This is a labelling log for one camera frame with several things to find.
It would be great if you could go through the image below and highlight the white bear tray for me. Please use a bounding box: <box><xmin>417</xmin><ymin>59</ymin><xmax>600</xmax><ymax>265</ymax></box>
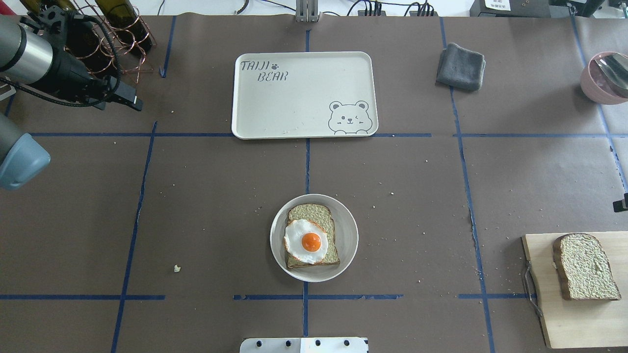
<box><xmin>231</xmin><ymin>51</ymin><xmax>379</xmax><ymax>139</ymax></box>

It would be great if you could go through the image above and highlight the white round plate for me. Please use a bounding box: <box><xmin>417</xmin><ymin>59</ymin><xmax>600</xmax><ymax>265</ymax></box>
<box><xmin>269</xmin><ymin>194</ymin><xmax>359</xmax><ymax>283</ymax></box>

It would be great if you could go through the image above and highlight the copper wire bottle rack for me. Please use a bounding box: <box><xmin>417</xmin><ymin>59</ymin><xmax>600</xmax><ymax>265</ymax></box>
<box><xmin>65</xmin><ymin>0</ymin><xmax>156</xmax><ymax>82</ymax></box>

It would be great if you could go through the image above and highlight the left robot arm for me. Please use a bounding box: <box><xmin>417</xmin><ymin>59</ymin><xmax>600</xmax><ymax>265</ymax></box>
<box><xmin>0</xmin><ymin>6</ymin><xmax>143</xmax><ymax>190</ymax></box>

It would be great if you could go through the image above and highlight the wooden cutting board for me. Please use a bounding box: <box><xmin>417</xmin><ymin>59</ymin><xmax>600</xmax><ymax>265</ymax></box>
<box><xmin>522</xmin><ymin>231</ymin><xmax>628</xmax><ymax>349</ymax></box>

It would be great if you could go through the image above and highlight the fried egg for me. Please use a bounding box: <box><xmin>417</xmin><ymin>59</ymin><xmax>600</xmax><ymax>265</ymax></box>
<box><xmin>284</xmin><ymin>219</ymin><xmax>328</xmax><ymax>265</ymax></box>

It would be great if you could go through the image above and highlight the green wine bottle front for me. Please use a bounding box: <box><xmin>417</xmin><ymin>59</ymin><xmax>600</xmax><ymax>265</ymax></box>
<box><xmin>96</xmin><ymin>0</ymin><xmax>154</xmax><ymax>55</ymax></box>

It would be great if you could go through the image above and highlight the steel scoop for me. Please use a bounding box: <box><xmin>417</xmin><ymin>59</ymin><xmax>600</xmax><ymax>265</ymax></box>
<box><xmin>594</xmin><ymin>53</ymin><xmax>628</xmax><ymax>98</ymax></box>

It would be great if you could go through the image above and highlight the bread slice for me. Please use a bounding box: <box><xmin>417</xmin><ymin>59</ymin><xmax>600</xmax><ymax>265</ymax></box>
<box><xmin>283</xmin><ymin>203</ymin><xmax>340</xmax><ymax>270</ymax></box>
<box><xmin>552</xmin><ymin>233</ymin><xmax>622</xmax><ymax>301</ymax></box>

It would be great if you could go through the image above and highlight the pink plastic bowl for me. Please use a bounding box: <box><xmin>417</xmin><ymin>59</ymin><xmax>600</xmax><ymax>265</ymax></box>
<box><xmin>579</xmin><ymin>51</ymin><xmax>627</xmax><ymax>105</ymax></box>

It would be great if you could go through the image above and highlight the aluminium frame post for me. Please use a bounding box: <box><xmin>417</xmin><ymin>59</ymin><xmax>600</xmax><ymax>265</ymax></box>
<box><xmin>295</xmin><ymin>0</ymin><xmax>320</xmax><ymax>23</ymax></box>

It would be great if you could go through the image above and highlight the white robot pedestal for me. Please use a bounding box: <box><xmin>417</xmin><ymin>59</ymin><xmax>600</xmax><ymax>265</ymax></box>
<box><xmin>239</xmin><ymin>337</ymin><xmax>369</xmax><ymax>353</ymax></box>

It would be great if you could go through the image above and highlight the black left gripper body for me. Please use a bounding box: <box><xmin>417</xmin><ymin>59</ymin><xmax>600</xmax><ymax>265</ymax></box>
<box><xmin>29</xmin><ymin>14</ymin><xmax>134</xmax><ymax>109</ymax></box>

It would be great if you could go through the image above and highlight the grey folded cloth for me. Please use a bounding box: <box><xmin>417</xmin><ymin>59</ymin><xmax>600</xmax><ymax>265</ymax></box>
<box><xmin>436</xmin><ymin>42</ymin><xmax>485</xmax><ymax>92</ymax></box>

